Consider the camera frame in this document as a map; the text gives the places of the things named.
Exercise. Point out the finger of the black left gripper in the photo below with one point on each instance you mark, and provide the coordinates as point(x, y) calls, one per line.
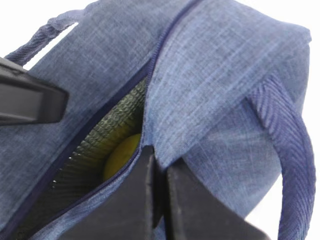
point(26, 100)

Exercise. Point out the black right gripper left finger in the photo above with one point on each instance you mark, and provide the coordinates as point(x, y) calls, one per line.
point(131, 212)

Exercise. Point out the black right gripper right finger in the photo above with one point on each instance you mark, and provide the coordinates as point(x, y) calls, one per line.
point(194, 214)

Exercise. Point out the yellow lemon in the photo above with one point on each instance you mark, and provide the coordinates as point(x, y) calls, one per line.
point(120, 156)

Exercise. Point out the navy blue lunch bag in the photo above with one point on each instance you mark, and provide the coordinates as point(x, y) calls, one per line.
point(213, 85)

